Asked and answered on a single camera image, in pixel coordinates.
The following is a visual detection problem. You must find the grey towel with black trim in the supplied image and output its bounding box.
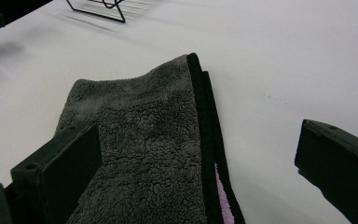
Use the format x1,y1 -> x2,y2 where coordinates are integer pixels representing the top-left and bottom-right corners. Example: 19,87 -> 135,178
53,51 -> 247,224

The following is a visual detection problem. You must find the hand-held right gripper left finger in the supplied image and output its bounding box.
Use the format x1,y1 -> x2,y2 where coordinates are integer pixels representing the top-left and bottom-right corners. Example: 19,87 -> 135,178
10,121 -> 103,224

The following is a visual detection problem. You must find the black wire rack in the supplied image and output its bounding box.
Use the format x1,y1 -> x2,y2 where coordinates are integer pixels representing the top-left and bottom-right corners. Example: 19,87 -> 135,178
65,0 -> 157,24

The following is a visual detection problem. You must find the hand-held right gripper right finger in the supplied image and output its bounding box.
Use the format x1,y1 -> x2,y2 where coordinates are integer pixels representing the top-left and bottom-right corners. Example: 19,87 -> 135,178
294,119 -> 358,224

